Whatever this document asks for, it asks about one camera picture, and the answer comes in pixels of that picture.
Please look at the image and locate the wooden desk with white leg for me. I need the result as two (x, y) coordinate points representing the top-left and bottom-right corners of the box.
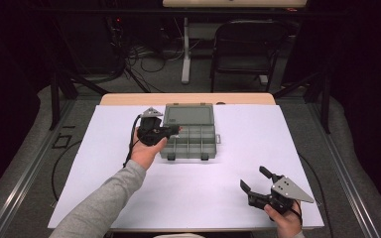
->
(162, 0), (308, 85)

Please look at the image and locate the grey transparent compartment box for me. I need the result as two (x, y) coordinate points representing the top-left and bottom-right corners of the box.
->
(160, 102), (221, 162)

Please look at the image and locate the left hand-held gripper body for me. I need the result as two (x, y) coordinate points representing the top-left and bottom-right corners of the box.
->
(136, 106), (174, 147)

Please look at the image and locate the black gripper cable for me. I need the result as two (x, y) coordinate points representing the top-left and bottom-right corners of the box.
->
(292, 199), (305, 227)
(122, 113), (144, 169)

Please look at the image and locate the bundle of floor cables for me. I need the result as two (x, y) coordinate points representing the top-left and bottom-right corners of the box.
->
(125, 41), (187, 74)

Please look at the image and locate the person's left hand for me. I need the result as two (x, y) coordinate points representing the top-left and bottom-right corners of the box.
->
(129, 127), (169, 171)

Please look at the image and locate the metal floor rail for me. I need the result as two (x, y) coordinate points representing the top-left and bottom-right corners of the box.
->
(306, 98), (381, 238)
(0, 98), (77, 238)

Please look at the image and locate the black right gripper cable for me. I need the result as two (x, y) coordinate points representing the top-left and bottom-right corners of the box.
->
(292, 199), (305, 227)

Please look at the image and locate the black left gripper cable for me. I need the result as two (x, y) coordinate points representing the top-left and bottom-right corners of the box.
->
(122, 113), (144, 169)

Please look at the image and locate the black folding chair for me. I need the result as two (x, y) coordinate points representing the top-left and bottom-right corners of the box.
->
(210, 20), (291, 93)

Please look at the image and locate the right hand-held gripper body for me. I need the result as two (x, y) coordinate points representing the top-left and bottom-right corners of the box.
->
(247, 176), (316, 215)

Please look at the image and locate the white table cover sheet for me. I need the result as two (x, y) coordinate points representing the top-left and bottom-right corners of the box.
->
(48, 104), (325, 230)

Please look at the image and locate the black metal stand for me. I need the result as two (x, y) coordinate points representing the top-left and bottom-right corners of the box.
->
(272, 69), (332, 135)
(49, 69), (111, 132)

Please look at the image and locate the person's right hand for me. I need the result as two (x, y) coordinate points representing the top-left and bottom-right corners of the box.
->
(263, 198), (304, 238)

